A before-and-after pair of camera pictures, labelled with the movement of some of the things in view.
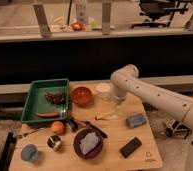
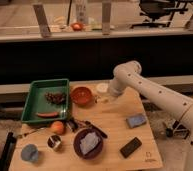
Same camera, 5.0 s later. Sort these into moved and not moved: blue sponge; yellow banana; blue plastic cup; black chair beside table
Moved: yellow banana
Not moved: blue plastic cup; blue sponge; black chair beside table
